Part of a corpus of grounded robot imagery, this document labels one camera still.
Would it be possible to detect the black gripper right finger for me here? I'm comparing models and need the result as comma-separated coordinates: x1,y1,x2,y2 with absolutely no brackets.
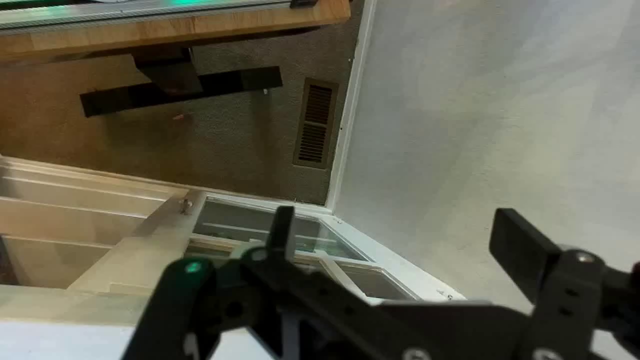
487,205,640,360

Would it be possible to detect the white cabinet with glass doors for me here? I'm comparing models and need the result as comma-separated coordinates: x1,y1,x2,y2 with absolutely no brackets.
0,154,468,360

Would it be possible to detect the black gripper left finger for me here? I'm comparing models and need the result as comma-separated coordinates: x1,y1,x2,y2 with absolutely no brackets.
121,203,402,360

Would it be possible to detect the wooden desk with black foot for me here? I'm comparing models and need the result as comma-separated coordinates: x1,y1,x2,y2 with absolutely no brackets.
0,0,353,119

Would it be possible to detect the brown floor vent grille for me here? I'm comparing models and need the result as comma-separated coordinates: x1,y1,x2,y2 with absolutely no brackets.
292,75,341,170

